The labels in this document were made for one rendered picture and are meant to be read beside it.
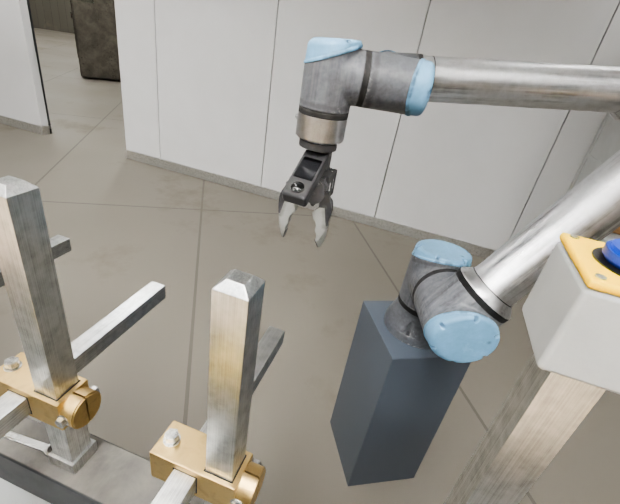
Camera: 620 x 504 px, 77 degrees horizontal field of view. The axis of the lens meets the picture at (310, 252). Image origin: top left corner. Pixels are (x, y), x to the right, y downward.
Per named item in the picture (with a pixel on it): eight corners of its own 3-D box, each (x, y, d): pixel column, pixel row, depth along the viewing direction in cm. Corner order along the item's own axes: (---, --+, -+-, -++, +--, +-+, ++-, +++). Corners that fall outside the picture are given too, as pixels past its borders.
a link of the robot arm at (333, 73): (370, 42, 60) (306, 31, 60) (353, 124, 66) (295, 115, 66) (364, 40, 68) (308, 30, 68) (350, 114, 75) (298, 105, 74)
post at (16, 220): (77, 455, 63) (10, 170, 39) (95, 463, 63) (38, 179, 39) (59, 475, 60) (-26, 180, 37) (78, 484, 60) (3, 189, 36)
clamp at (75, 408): (32, 372, 59) (25, 348, 56) (107, 405, 56) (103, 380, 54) (-9, 404, 54) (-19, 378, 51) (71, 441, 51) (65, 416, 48)
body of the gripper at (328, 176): (333, 196, 82) (344, 139, 76) (321, 210, 75) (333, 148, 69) (299, 187, 84) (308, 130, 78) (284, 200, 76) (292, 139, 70)
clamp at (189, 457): (176, 439, 54) (176, 415, 52) (266, 477, 52) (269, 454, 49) (147, 480, 49) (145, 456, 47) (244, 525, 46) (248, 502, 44)
